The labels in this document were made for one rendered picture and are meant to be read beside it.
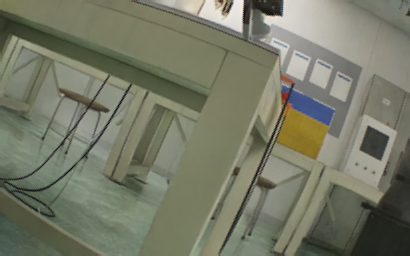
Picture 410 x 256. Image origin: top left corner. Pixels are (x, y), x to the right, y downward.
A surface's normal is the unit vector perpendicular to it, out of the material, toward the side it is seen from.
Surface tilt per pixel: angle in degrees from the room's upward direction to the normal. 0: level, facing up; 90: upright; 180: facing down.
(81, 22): 90
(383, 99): 90
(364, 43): 90
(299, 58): 90
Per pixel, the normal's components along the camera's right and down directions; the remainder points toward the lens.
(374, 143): -0.17, -0.07
